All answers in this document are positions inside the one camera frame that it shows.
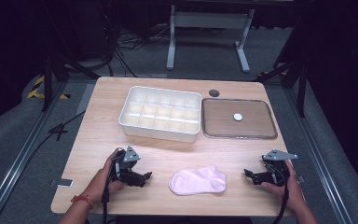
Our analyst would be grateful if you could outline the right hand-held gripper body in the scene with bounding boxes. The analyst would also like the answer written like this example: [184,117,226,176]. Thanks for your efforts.
[261,148,299,188]

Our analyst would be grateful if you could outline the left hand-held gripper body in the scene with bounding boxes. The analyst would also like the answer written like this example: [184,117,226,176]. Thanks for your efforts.
[110,145,142,183]

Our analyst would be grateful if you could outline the white divided storage box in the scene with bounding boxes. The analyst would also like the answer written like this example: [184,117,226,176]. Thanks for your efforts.
[117,85,203,144]

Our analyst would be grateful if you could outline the pink sock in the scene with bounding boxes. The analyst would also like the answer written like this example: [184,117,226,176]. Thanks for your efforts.
[168,164,227,196]

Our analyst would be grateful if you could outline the person's right hand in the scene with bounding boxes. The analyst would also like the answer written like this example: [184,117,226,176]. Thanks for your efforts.
[259,160,308,214]

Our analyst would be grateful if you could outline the person's left hand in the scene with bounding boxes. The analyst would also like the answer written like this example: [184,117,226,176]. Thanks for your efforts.
[86,147,127,203]

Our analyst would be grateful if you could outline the transparent storage box lid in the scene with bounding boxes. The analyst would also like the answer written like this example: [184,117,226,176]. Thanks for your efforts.
[200,97,279,140]

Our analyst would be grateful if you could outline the grey tape piece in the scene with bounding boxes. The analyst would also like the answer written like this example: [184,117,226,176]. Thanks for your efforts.
[49,178,75,189]

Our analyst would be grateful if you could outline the black metal stand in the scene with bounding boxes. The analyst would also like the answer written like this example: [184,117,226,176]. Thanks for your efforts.
[41,50,101,113]
[254,57,310,119]

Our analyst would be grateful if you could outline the white metal stand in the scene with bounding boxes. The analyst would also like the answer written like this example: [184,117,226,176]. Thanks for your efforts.
[166,4,256,74]

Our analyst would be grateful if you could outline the right hand-held gripper cable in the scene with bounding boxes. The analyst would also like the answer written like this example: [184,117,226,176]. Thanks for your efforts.
[271,178,291,224]

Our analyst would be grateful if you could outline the hand-held gripper cable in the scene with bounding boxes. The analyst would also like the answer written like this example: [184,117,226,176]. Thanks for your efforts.
[101,161,120,224]
[271,178,291,224]

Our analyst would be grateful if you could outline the left hand-held gripper cable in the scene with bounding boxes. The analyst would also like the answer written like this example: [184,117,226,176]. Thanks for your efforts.
[101,161,120,224]

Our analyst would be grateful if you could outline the aluminium floor rail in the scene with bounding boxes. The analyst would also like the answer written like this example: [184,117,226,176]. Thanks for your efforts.
[0,81,69,224]
[282,88,354,224]

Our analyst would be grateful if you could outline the red and gold bracelet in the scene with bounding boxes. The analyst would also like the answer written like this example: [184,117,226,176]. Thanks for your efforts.
[70,194,95,209]

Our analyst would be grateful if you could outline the black floor cable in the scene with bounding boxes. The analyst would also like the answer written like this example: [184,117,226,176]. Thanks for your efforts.
[32,110,87,157]

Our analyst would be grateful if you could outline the bundle of black cables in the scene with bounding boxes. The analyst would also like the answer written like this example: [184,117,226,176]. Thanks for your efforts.
[101,18,172,78]

